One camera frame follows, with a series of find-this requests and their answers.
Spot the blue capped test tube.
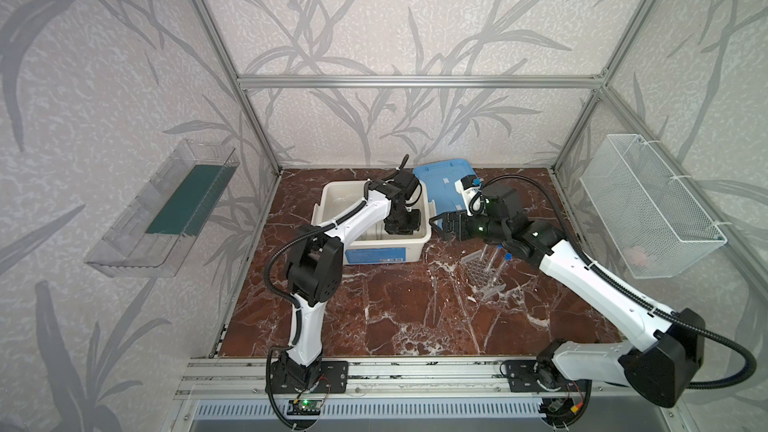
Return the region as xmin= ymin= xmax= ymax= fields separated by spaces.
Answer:
xmin=489 ymin=245 xmax=505 ymax=271
xmin=497 ymin=253 xmax=512 ymax=277

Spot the white plastic tub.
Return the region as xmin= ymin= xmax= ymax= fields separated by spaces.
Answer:
xmin=311 ymin=180 xmax=434 ymax=265

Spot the blue plastic lid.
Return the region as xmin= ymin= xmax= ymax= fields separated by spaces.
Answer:
xmin=413 ymin=159 xmax=479 ymax=223

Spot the clear test tube rack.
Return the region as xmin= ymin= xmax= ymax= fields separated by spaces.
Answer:
xmin=460 ymin=248 xmax=505 ymax=302

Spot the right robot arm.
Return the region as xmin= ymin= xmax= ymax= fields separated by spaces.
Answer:
xmin=430 ymin=175 xmax=758 ymax=408

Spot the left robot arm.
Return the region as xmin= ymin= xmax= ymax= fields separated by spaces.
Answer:
xmin=263 ymin=156 xmax=423 ymax=392

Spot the green circuit board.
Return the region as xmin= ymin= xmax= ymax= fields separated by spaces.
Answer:
xmin=285 ymin=398 xmax=324 ymax=416

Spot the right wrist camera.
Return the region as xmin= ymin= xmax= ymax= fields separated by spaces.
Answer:
xmin=454 ymin=175 xmax=482 ymax=209

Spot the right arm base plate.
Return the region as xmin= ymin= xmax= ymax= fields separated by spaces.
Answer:
xmin=500 ymin=359 xmax=560 ymax=393

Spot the white wire mesh basket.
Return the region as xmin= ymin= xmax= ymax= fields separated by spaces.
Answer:
xmin=580 ymin=134 xmax=728 ymax=279

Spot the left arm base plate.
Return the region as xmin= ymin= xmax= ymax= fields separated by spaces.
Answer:
xmin=266 ymin=357 xmax=349 ymax=394

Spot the clear acrylic wall shelf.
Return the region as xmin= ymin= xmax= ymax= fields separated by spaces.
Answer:
xmin=85 ymin=139 xmax=240 ymax=278

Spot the aluminium frame rail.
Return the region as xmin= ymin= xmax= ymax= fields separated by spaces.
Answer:
xmin=173 ymin=355 xmax=667 ymax=400

